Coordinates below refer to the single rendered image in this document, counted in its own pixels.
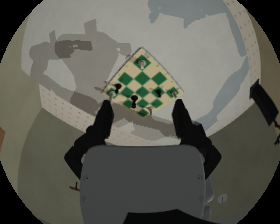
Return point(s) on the white chess piece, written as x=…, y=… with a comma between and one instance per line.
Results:
x=150, y=109

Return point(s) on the green and cream chessboard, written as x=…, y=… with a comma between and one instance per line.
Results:
x=143, y=83

